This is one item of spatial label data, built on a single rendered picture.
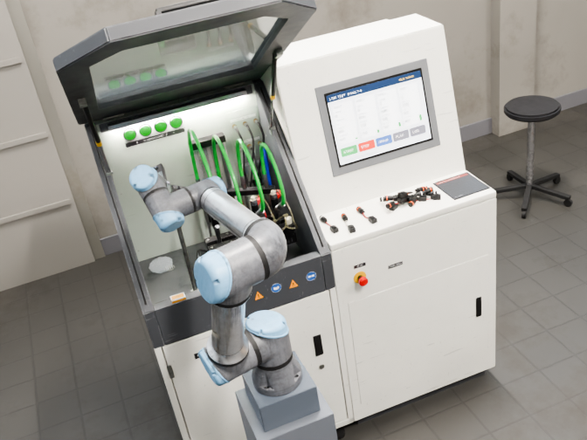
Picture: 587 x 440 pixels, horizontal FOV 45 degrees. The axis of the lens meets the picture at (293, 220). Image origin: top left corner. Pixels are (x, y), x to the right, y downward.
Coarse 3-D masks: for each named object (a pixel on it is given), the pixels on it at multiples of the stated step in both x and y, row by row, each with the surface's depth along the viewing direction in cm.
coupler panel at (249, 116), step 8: (232, 112) 276; (240, 112) 278; (248, 112) 279; (256, 112) 280; (232, 120) 278; (240, 120) 279; (248, 120) 280; (256, 120) 279; (232, 128) 280; (240, 128) 281; (256, 128) 283; (232, 136) 281; (248, 136) 283; (256, 136) 285; (232, 144) 283; (248, 144) 285; (256, 144) 286; (240, 152) 282; (256, 152) 288; (248, 168) 290; (256, 168) 288; (248, 176) 292
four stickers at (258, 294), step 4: (308, 272) 257; (312, 272) 257; (308, 276) 257; (312, 276) 258; (288, 280) 255; (292, 280) 256; (296, 280) 256; (308, 280) 258; (276, 284) 254; (280, 284) 255; (288, 284) 256; (292, 284) 256; (296, 284) 257; (272, 288) 254; (276, 288) 255; (280, 288) 256; (288, 288) 257; (252, 292) 252; (256, 292) 253; (260, 292) 253; (272, 292) 255; (256, 296) 253; (260, 296) 254; (264, 296) 254
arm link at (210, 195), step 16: (192, 192) 196; (208, 192) 193; (224, 192) 194; (208, 208) 191; (224, 208) 185; (240, 208) 182; (224, 224) 184; (240, 224) 177; (256, 224) 172; (272, 224) 172; (272, 240) 165; (272, 256) 164; (272, 272) 166
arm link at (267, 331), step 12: (264, 312) 203; (276, 312) 204; (252, 324) 198; (264, 324) 198; (276, 324) 198; (252, 336) 196; (264, 336) 195; (276, 336) 197; (288, 336) 202; (264, 348) 196; (276, 348) 198; (288, 348) 202; (264, 360) 198; (276, 360) 200
